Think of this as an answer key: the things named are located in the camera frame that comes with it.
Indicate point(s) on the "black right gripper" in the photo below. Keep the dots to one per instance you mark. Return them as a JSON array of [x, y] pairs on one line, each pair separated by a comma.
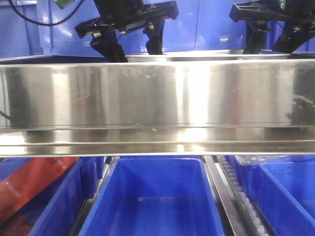
[[299, 26]]

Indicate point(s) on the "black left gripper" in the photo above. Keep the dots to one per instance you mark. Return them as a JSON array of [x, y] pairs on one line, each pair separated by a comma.
[[123, 14]]

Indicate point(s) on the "blue bin lower right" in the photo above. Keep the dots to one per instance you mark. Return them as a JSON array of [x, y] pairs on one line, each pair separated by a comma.
[[283, 189]]

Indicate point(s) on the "blue bin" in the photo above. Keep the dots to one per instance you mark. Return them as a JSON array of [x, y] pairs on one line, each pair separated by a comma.
[[154, 197], [53, 211], [283, 189]]

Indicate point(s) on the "blue bin lower centre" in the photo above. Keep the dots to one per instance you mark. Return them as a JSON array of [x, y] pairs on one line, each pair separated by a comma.
[[154, 197]]

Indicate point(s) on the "red packet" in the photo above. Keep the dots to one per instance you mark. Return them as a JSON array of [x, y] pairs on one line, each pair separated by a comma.
[[29, 180]]

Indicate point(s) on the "blue bin lower left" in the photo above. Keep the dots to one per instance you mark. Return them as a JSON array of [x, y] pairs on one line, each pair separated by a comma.
[[53, 211]]

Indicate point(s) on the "white roller track right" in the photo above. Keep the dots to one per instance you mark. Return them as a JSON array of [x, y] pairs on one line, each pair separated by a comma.
[[243, 204]]

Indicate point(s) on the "stainless steel shelf front rail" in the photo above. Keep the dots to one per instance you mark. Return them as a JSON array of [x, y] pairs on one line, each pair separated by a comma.
[[190, 107]]

